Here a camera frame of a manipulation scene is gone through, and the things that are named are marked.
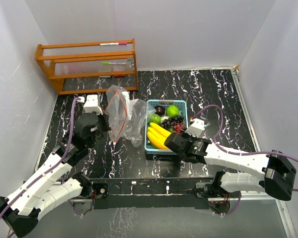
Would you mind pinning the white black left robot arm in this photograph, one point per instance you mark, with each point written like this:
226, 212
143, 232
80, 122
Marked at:
39, 195

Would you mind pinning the clear zip top bag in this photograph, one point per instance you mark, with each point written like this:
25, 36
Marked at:
126, 117

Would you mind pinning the pink white marker pen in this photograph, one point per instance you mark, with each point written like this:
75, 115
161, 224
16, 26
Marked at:
113, 44

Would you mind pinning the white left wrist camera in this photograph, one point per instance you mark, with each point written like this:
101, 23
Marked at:
91, 104

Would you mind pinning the yellow banana bunch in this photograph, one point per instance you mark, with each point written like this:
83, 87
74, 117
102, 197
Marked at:
157, 136

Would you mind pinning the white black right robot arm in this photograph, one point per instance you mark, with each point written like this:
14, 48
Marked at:
269, 172

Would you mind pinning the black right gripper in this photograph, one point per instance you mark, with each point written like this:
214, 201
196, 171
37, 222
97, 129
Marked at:
185, 134

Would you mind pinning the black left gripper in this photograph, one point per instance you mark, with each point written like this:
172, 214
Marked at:
104, 118

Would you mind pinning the small grey clip box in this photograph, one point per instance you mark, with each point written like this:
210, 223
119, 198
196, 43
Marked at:
130, 62

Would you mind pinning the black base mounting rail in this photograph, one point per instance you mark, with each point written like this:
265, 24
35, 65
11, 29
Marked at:
154, 193

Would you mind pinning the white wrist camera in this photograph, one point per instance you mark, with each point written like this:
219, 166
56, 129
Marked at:
91, 104
195, 128

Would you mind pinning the red grape bunch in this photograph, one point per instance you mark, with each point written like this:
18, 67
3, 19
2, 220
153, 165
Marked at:
179, 127

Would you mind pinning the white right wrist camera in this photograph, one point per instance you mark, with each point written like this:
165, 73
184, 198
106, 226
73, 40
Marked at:
195, 128

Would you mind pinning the dark green round vegetable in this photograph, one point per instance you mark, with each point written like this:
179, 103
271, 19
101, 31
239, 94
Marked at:
155, 119

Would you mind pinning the dark purple round fruit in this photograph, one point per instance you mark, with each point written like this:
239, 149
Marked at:
160, 110

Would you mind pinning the green white marker pen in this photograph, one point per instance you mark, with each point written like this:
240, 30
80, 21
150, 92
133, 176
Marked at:
113, 63

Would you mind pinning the black grape bunch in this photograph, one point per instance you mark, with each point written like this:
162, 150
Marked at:
170, 122

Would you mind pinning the light green round fruit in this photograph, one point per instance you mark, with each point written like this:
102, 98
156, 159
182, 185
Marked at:
172, 111

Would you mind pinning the orange wooden shelf rack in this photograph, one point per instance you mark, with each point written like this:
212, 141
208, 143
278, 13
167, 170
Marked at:
60, 62

